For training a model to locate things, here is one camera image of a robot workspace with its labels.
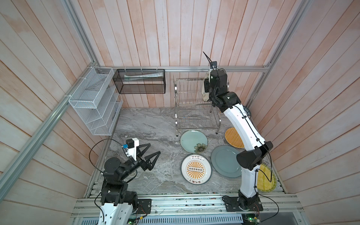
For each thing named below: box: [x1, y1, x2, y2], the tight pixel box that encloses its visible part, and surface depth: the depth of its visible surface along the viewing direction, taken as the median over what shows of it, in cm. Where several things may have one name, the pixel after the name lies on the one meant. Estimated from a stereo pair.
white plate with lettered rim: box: [242, 105, 252, 120], surface depth 119 cm
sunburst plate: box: [180, 153, 213, 185], surface depth 87 cm
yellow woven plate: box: [256, 164, 277, 193], surface depth 81 cm
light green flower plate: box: [180, 129, 209, 154], surface depth 100 cm
